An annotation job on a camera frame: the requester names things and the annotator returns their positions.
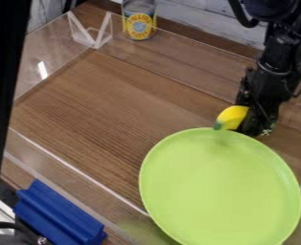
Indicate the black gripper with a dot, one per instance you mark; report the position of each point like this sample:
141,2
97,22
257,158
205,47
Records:
267,88

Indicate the yellow toy banana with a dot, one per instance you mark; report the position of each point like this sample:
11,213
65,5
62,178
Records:
232,117

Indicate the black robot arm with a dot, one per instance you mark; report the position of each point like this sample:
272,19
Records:
281,15

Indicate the green round plate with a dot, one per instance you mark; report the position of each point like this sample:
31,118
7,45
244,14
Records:
220,189

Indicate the yellow labelled tin can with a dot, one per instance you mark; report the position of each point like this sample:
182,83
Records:
140,18

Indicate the blue plastic block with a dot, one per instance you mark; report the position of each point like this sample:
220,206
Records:
57,218

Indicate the clear acrylic corner bracket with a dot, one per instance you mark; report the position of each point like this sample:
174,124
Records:
91,37

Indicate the clear acrylic enclosure wall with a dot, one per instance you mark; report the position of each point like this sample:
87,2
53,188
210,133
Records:
30,162

